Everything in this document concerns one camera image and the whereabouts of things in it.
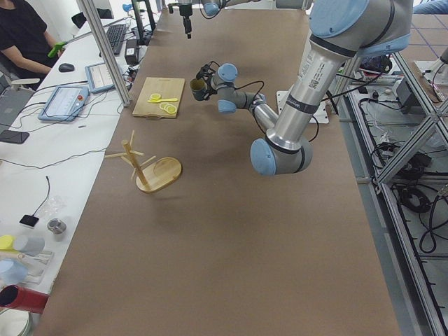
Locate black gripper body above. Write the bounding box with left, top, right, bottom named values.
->
left=178, top=0, right=193, bottom=20
left=195, top=61, right=217, bottom=96

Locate blue-grey HOME mug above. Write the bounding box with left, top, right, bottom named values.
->
left=190, top=78, right=210, bottom=101

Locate wooden cup storage rack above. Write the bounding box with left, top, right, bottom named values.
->
left=104, top=130, right=183, bottom=193

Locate small steel cup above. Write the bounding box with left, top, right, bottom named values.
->
left=47, top=218, right=67, bottom=242

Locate yellow cup lying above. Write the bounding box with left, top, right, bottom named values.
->
left=0, top=234, right=15, bottom=251

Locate light blue cup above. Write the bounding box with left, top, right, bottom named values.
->
left=1, top=259, right=28, bottom=285

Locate red cylinder cup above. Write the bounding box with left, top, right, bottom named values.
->
left=1, top=285, right=49, bottom=314

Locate wooden cutting board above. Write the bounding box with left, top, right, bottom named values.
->
left=132, top=77, right=185, bottom=118

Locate yellow plastic knife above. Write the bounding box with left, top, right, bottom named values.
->
left=147, top=98, right=179, bottom=103

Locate lemon slice middle left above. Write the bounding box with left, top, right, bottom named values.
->
left=159, top=102, right=171, bottom=110

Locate lemon slice front left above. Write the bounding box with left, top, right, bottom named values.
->
left=148, top=93, right=162, bottom=103

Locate black keyboard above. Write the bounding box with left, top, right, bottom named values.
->
left=106, top=24, right=127, bottom=55

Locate blue teach pendant far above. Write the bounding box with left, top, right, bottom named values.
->
left=85, top=62, right=115, bottom=94

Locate blue teach pendant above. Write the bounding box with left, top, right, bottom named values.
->
left=38, top=85, right=90, bottom=122
left=85, top=62, right=115, bottom=94

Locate black computer mouse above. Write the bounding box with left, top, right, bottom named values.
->
left=58, top=63, right=75, bottom=73

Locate blue teach pendant near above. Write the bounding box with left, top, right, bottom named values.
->
left=38, top=85, right=90, bottom=122

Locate seated person black shirt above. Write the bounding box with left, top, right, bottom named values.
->
left=1, top=1, right=57, bottom=80

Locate brown table mat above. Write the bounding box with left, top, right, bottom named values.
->
left=33, top=6, right=403, bottom=336

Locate black smartphone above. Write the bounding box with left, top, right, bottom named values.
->
left=0, top=129, right=29, bottom=144

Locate aluminium frame post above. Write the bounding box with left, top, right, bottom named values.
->
left=79, top=0, right=130, bottom=107

